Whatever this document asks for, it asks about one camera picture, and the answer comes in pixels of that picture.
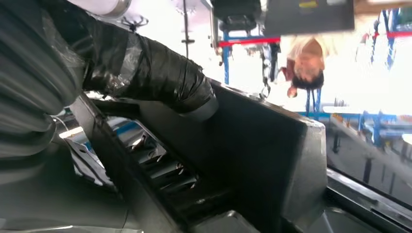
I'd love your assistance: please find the blue frame red bar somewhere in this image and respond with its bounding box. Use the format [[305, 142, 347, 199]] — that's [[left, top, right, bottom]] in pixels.
[[219, 30, 281, 85]]

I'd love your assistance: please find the grey panel yellow label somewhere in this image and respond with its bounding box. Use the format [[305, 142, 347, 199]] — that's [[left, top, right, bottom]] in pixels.
[[264, 0, 355, 37]]

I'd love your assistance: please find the person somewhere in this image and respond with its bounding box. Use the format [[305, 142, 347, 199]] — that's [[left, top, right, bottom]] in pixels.
[[279, 34, 326, 99]]

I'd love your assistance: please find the stainless steel workbench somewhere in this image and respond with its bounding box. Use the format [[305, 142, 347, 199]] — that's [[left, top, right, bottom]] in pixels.
[[325, 167, 412, 227]]

